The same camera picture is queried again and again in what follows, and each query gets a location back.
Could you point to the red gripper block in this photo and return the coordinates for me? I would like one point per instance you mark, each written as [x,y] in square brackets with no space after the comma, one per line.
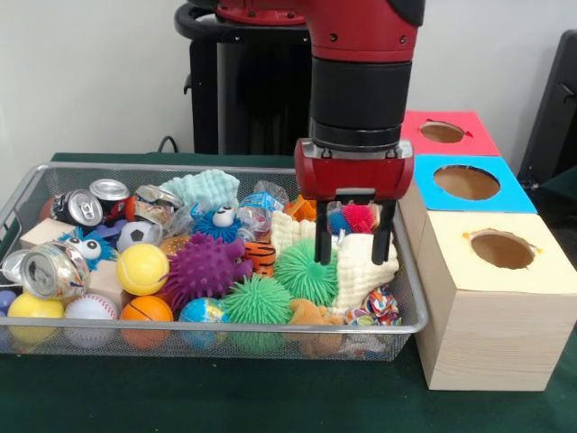
[353,176]

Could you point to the cream muslin cloth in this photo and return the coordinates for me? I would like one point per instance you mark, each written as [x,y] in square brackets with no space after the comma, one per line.
[361,271]

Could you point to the green spiky ball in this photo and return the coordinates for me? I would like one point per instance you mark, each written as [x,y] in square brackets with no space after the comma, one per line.
[259,305]
[305,271]

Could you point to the brown teddy toy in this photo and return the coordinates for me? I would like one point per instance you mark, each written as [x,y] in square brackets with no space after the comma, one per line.
[311,314]

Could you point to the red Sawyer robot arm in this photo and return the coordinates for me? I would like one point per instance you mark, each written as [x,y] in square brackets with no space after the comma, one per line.
[361,63]

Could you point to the shallow clear mesh bin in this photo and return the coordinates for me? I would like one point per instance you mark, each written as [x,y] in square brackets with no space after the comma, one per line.
[401,320]

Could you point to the wooden box with three holes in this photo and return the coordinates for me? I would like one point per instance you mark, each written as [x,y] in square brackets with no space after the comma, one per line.
[491,316]

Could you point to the orange plastic toy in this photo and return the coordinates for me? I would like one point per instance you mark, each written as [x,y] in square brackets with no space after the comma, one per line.
[302,209]

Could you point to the tiger striped plush toy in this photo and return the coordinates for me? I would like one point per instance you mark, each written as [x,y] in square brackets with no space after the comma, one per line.
[260,256]

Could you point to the small blue fuzzy toy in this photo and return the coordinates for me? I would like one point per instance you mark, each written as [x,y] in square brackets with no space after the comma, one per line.
[215,224]

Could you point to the purple spiky ball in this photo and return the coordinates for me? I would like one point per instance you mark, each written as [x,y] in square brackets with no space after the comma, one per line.
[206,269]

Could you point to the yellow tennis ball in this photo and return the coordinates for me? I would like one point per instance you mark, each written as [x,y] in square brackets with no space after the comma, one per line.
[141,269]

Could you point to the orange basketball toy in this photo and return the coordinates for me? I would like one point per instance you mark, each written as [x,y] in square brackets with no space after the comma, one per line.
[146,316]

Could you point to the black chair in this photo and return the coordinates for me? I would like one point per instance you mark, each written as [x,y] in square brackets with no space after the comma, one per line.
[554,117]

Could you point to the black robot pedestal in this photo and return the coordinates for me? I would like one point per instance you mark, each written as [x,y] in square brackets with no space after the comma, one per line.
[252,99]

